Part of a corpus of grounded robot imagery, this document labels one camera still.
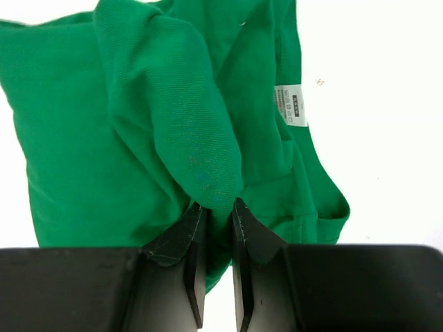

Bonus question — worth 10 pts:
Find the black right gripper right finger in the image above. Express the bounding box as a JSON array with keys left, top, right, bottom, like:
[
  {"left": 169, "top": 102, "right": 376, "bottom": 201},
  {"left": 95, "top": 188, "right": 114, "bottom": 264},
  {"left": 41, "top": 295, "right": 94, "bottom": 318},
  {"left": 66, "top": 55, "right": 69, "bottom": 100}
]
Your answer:
[{"left": 231, "top": 199, "right": 442, "bottom": 332}]

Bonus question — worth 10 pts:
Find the green t shirt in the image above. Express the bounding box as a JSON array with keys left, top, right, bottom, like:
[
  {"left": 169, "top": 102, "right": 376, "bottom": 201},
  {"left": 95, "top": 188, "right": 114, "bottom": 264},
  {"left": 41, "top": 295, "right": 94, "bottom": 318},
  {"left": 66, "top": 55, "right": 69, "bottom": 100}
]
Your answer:
[{"left": 1, "top": 1, "right": 350, "bottom": 289}]

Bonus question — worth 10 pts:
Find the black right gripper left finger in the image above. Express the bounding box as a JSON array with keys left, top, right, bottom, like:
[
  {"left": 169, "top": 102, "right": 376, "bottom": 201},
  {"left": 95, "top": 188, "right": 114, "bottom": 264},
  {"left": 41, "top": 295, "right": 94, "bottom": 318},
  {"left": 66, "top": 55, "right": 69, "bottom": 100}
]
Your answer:
[{"left": 1, "top": 204, "right": 208, "bottom": 331}]

